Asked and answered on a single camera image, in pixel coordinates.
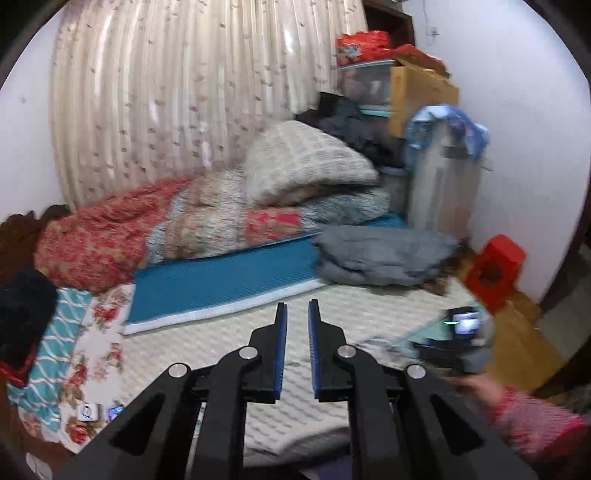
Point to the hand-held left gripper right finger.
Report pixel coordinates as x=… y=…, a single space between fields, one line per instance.
x=314 y=350

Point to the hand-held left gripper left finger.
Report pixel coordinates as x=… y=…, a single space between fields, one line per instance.
x=280 y=350

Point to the white fluffy spotted garment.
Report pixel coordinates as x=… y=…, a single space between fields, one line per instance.
x=378 y=348

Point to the grey folded clothes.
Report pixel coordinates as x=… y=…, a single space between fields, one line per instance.
x=388 y=254

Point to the pile of dark clothes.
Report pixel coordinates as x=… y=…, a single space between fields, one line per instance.
x=346 y=124

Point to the person's right hand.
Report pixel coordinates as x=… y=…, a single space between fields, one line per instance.
x=480 y=390

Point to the light teal cloth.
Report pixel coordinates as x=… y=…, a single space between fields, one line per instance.
x=429 y=337

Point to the cream chevron mat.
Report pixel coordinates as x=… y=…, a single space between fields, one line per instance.
x=207 y=341

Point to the red box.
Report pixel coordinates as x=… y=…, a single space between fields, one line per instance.
x=496 y=272

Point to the teal mat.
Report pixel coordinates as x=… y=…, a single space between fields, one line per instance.
x=221 y=281

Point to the grey patterned quilt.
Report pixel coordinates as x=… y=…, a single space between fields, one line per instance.
x=346 y=207

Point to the beige floral quilt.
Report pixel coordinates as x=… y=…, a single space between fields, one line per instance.
x=217 y=217

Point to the white standing appliance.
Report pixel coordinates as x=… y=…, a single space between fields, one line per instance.
x=438 y=194

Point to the grey lidded bucket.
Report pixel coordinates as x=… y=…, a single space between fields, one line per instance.
x=395 y=189

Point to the phone with lit screen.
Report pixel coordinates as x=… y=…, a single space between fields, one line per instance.
x=115 y=411

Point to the floral bed sheet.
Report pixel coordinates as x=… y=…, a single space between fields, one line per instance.
x=106 y=318

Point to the small white device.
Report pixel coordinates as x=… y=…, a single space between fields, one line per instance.
x=87 y=412

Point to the red floral quilt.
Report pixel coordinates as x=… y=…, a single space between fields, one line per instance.
x=101 y=235

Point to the blue printed cloth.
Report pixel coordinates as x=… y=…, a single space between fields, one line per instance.
x=457 y=124

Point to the teal striped cloth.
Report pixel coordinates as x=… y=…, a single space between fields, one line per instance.
x=60 y=332

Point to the brown cardboard box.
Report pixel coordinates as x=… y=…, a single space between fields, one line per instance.
x=420 y=101

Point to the black fluffy cloth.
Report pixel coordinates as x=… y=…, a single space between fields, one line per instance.
x=25 y=314

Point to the red cloth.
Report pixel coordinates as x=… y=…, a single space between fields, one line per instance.
x=11 y=371

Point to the clear plastic storage box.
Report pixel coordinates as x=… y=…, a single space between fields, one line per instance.
x=364 y=85

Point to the leaf print curtain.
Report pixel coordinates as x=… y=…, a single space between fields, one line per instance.
x=184 y=92

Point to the carved wooden headboard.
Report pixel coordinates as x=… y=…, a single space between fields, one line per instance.
x=18 y=230

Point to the red plastic bag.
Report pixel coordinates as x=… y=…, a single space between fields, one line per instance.
x=362 y=46

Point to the dark wooden cabinet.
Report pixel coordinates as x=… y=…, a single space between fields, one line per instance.
x=388 y=18

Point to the wall socket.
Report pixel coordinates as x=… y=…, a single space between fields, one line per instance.
x=434 y=31

